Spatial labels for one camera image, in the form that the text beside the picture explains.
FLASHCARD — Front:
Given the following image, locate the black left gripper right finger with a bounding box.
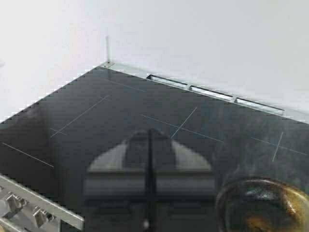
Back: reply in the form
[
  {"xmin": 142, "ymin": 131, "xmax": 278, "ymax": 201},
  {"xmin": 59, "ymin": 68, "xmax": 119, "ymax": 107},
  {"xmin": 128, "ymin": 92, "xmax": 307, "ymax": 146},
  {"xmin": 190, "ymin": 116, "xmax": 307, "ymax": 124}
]
[{"xmin": 152, "ymin": 130, "xmax": 217, "ymax": 232}]

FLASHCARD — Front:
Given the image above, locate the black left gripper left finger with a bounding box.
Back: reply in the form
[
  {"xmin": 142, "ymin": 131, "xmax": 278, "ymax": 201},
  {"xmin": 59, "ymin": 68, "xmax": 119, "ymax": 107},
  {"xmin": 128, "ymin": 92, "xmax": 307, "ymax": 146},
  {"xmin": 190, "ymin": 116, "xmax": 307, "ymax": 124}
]
[{"xmin": 83, "ymin": 130, "xmax": 150, "ymax": 232}]

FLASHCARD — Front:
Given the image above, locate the steel frying pan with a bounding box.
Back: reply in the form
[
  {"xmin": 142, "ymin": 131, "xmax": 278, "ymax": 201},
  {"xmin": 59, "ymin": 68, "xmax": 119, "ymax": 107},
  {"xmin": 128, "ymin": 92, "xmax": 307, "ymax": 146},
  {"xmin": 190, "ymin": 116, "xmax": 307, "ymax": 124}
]
[{"xmin": 216, "ymin": 178, "xmax": 309, "ymax": 232}]

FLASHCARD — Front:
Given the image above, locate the black glass stove cooktop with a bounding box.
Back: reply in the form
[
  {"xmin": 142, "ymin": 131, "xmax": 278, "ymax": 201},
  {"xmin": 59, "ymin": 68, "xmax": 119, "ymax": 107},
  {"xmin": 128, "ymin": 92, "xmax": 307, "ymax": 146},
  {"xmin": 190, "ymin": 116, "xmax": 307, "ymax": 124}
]
[{"xmin": 0, "ymin": 65, "xmax": 309, "ymax": 232}]

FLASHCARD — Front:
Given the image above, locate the steel stove knob middle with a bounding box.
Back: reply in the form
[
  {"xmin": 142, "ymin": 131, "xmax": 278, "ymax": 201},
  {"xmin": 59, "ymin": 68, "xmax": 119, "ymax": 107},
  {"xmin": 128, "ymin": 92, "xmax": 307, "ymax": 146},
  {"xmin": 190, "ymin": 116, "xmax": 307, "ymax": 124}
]
[{"xmin": 32, "ymin": 206, "xmax": 55, "ymax": 228}]

